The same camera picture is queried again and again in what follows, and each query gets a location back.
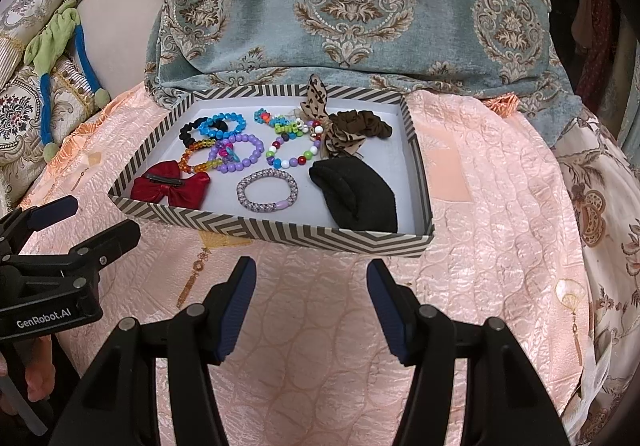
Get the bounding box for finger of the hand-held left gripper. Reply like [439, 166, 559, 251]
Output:
[15, 220, 142, 288]
[0, 194, 80, 257]

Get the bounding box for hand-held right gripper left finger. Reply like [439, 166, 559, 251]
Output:
[47, 256, 258, 446]

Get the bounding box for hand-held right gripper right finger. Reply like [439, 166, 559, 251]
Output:
[366, 258, 571, 446]

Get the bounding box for grey white striped box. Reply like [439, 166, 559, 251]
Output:
[107, 83, 436, 258]

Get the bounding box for amber beaded bracelet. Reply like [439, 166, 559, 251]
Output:
[178, 138, 221, 175]

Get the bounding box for grey purple braided bracelet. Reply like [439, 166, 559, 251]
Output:
[236, 169, 299, 213]

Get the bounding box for blue beaded bracelet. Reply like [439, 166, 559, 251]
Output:
[199, 112, 247, 139]

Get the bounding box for multicolour round bead bracelet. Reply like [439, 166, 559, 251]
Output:
[267, 121, 323, 170]

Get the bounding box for purple beaded bracelet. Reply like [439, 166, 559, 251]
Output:
[207, 133, 264, 175]

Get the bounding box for multicolour flower bead bracelet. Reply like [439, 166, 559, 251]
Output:
[254, 108, 313, 137]

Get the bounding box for person's left hand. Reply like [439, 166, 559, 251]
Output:
[24, 338, 55, 404]

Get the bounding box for person's dark trouser leg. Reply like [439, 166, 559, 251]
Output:
[50, 333, 88, 392]

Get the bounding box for floral embroidered cushion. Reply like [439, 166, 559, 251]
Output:
[0, 56, 111, 207]

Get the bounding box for red bow hair clip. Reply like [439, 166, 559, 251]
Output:
[131, 161, 212, 208]

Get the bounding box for pink quilted blanket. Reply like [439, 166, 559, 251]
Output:
[15, 78, 601, 446]

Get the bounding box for black cloth pouch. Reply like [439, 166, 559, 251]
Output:
[308, 157, 399, 233]

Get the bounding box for black scrunchie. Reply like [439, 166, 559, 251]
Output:
[178, 116, 243, 147]

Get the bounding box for leopard print bow scrunchie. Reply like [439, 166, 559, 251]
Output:
[299, 73, 368, 159]

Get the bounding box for brown scrunchie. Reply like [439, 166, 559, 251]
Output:
[332, 109, 394, 139]

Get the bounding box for cream embroidered bolster cushion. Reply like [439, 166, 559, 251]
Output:
[0, 0, 86, 87]

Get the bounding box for plain beige cushion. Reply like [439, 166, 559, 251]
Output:
[75, 0, 166, 97]

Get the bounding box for cream floral bedsheet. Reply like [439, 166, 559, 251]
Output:
[550, 116, 640, 427]

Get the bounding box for hanging clothes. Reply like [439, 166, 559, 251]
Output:
[570, 0, 640, 152]

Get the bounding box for green and blue cloth rope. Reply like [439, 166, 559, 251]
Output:
[24, 1, 111, 162]

